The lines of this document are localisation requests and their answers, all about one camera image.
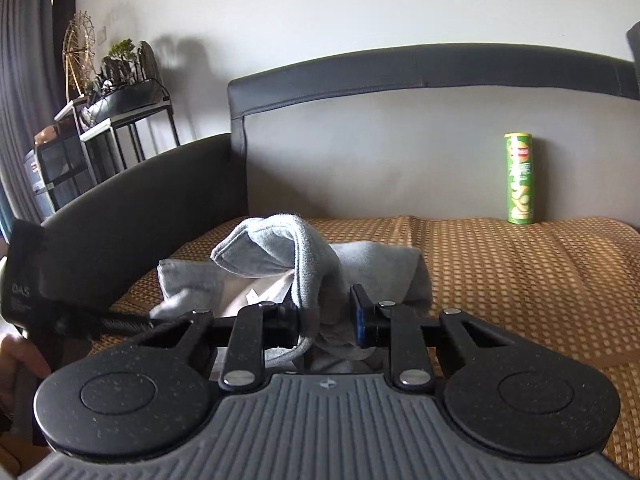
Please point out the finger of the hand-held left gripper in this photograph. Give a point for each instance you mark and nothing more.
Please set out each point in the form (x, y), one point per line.
(110, 324)

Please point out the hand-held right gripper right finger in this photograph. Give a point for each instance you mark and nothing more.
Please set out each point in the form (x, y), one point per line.
(358, 325)

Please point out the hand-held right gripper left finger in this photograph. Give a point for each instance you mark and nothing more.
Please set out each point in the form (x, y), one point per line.
(287, 327)

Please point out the grey sweatshirt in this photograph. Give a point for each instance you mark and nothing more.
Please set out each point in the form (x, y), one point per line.
(380, 270)

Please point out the person's left hand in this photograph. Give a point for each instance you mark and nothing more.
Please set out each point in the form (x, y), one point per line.
(10, 360)

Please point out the white plastic drawer unit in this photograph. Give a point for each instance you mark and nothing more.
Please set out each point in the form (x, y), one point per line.
(37, 185)

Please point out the small brown box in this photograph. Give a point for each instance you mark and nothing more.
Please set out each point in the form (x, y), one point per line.
(46, 135)

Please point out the metal shelf rack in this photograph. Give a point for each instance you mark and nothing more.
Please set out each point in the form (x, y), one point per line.
(95, 130)

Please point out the brown cardboard box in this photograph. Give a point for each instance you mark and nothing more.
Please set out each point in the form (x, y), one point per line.
(15, 460)

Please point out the black and white sofa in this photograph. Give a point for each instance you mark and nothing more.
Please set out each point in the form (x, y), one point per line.
(400, 160)

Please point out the grey curtain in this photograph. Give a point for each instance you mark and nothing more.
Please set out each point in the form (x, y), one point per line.
(25, 85)

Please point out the black planter with plants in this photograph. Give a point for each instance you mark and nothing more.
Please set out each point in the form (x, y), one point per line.
(125, 97)

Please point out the green chip can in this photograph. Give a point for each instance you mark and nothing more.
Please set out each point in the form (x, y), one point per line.
(520, 180)

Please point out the gold wheel ornament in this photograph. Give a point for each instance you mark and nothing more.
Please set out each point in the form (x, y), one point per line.
(80, 50)

